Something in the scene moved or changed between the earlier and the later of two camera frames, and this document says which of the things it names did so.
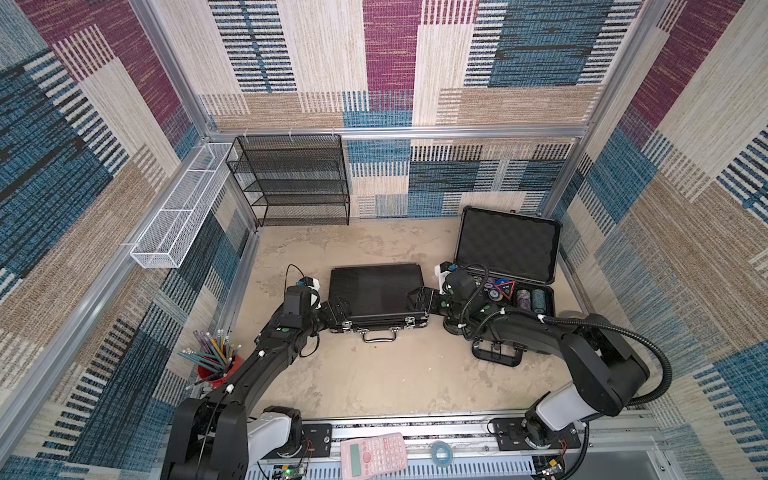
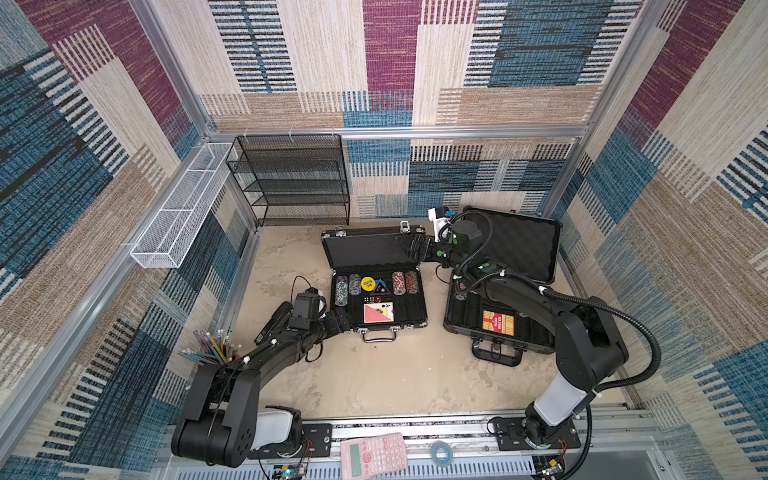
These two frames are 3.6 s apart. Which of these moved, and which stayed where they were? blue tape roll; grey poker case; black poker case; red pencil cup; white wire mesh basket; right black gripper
Moved: black poker case; right black gripper
Stayed: grey poker case; red pencil cup; blue tape roll; white wire mesh basket
